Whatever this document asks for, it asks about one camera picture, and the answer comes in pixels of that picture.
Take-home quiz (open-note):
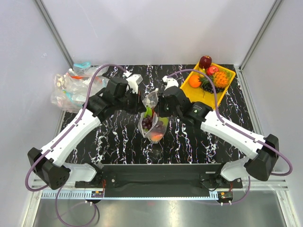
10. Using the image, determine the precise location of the dark red apple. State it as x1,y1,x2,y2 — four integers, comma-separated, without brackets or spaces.
199,55,212,69

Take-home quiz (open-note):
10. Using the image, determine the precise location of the clear zip top bag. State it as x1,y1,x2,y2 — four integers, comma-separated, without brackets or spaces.
138,89,167,144

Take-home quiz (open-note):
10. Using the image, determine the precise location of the orange fruit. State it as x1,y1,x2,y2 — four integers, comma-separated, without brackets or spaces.
188,75,202,88

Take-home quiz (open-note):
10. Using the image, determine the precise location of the orange pineapple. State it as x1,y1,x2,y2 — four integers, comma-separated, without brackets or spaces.
213,71,231,88

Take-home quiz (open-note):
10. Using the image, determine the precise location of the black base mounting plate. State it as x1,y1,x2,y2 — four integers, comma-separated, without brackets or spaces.
75,164,242,189

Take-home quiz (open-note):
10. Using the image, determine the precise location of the small yellow fruit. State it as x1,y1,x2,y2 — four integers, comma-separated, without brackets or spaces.
199,69,205,78

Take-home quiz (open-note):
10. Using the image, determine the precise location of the black grape bunch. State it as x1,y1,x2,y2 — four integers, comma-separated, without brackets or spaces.
201,83,224,94

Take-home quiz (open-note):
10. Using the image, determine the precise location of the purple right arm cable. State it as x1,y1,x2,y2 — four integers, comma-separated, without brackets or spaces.
167,69,293,205

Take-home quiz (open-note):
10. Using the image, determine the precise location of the dark purple grape bunch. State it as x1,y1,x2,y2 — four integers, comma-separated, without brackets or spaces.
142,116,153,131

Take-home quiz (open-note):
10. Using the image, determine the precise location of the pile of clear zip bags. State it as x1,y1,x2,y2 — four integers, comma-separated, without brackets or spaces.
50,62,108,113

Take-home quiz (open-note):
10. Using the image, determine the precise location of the yellow plastic fruit tray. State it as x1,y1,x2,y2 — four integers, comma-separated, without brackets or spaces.
180,63,236,109

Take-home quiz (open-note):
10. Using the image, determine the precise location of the green star fruit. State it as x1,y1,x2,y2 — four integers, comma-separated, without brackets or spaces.
144,106,153,118

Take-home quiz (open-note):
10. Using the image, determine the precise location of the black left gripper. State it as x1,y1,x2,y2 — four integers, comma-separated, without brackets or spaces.
115,88,147,115

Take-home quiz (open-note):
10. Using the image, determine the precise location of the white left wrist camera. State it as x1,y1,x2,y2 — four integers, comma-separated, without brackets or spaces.
123,71,143,94

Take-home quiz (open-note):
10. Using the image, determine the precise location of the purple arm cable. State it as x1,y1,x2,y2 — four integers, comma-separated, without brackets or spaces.
25,63,133,225
167,69,293,205

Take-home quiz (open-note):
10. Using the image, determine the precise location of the pink peach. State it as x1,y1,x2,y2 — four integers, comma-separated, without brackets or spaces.
150,133,164,143

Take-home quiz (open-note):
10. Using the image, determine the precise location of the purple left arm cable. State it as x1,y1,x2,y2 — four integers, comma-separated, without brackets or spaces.
25,63,133,225

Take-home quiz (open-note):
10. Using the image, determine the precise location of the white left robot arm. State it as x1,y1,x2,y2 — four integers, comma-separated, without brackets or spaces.
27,74,146,190

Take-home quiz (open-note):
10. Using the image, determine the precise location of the smooth green apple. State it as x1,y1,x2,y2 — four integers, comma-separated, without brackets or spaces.
158,117,169,127

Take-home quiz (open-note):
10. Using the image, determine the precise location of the aluminium frame rail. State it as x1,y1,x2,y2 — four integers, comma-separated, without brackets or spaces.
41,179,288,202

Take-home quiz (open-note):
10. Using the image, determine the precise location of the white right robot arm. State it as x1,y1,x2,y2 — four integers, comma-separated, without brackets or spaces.
154,86,278,188

